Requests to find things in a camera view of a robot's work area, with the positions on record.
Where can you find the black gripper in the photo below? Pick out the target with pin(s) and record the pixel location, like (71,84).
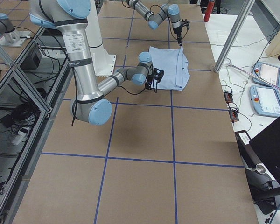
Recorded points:
(150,81)
(177,31)

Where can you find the light blue t-shirt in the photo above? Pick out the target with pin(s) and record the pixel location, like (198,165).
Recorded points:
(175,66)

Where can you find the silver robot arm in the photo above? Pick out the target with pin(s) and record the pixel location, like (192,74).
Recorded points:
(156,14)
(70,18)

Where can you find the red fire extinguisher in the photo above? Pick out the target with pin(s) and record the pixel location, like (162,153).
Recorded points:
(208,11)

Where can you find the small red circuit board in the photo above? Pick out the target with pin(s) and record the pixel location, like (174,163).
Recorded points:
(228,97)

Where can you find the upper blue teach pendant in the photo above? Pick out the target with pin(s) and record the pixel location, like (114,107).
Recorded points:
(267,72)

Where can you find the blue teach pendant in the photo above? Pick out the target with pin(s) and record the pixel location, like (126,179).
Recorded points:
(267,72)
(265,100)

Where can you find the lower blue teach pendant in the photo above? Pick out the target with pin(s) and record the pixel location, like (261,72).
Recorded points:
(265,100)

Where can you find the black box under table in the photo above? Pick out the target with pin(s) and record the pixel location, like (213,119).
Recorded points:
(32,60)

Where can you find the black monitor stand assembly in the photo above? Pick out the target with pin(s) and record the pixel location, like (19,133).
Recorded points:
(262,157)

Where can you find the white power strip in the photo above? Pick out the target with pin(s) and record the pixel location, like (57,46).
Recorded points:
(20,136)

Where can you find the grey aluminium frame post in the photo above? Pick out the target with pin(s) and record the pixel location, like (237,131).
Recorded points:
(244,11)

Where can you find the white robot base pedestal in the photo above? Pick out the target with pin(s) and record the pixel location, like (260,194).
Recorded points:
(103,62)

